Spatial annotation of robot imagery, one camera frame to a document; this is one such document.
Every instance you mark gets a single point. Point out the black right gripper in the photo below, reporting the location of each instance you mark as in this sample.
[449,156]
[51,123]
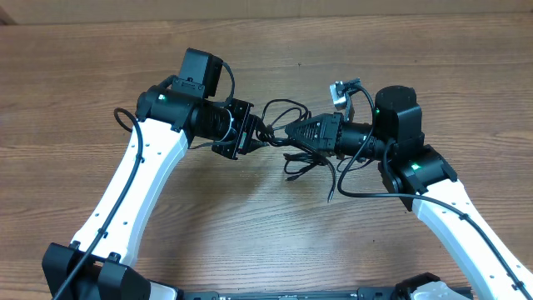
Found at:
[329,128]

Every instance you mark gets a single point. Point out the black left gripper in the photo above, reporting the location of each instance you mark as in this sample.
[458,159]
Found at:
[246,122]

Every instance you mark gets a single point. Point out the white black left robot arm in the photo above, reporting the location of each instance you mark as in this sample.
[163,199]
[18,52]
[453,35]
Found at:
[99,261]

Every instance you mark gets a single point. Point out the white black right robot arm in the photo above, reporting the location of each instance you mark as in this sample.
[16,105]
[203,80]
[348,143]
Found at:
[421,178]

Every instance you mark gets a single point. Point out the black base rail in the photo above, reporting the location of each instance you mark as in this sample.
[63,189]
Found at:
[425,286]

